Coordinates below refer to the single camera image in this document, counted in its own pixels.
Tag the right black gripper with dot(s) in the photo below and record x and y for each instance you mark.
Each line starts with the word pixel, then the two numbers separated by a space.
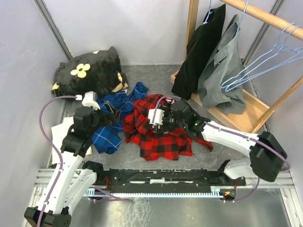
pixel 167 110

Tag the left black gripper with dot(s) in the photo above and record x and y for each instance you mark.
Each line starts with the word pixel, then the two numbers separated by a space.
pixel 109 118

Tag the red black plaid shirt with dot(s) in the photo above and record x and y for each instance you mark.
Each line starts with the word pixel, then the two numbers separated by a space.
pixel 138 130

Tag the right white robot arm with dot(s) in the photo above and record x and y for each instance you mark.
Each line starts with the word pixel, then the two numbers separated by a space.
pixel 264 156

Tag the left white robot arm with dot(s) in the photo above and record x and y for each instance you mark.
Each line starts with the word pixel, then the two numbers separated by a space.
pixel 62 195

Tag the blue plaid shirt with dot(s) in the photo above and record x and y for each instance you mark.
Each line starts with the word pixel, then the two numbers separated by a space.
pixel 106 139

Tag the grey hanging shirt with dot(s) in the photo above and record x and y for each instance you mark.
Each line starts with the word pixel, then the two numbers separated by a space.
pixel 224 64

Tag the blue hanger under black garment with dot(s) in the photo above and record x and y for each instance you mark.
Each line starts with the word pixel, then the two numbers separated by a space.
pixel 208 14

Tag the blue hanger under grey shirt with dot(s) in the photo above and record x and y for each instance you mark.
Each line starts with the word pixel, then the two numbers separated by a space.
pixel 243 13

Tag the black flower-print garment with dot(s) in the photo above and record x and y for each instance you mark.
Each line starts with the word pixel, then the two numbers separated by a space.
pixel 98 71

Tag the black hanging garment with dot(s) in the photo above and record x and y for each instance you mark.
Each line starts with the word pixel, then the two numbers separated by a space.
pixel 199 49

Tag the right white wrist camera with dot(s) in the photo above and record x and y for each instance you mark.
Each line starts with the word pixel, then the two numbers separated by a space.
pixel 156 116

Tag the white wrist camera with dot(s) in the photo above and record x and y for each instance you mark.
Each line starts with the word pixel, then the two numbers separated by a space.
pixel 156 116
pixel 88 101

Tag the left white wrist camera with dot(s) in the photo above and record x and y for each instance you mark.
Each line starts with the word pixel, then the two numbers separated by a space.
pixel 88 101

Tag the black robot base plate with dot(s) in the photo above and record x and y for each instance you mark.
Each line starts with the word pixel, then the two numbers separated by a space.
pixel 165 181

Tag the wooden clothes rack frame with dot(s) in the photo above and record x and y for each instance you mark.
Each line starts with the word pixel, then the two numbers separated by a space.
pixel 256 112

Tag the light blue cable duct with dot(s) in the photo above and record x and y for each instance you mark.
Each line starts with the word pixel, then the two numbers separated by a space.
pixel 215 193

